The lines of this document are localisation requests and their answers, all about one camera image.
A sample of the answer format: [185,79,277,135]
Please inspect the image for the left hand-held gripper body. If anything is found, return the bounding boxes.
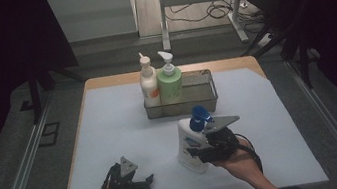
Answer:
[103,153,142,189]

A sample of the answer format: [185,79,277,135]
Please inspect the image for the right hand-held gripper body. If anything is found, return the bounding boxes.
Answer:
[194,112,248,165]

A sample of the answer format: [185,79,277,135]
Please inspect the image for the white bottle with blue cap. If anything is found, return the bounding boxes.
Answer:
[170,102,223,178]

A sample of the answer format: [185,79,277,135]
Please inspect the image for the metal mesh basket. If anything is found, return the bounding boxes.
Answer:
[139,66,221,122]

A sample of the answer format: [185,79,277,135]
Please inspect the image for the green pump bottle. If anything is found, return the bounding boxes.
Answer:
[152,47,188,108]

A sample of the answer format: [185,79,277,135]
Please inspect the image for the cream pump bottle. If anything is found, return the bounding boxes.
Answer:
[135,49,163,110]

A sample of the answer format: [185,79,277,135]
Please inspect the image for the person's right hand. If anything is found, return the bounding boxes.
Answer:
[211,134,263,185]

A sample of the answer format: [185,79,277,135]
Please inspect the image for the dark metal stand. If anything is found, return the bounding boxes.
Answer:
[12,53,91,128]
[236,11,325,99]

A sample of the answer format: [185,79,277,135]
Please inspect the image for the right hand-held gripper cable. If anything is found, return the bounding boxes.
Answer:
[234,129,265,178]

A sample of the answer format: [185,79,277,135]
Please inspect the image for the black floor cables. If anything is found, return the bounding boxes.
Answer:
[165,0,270,47]

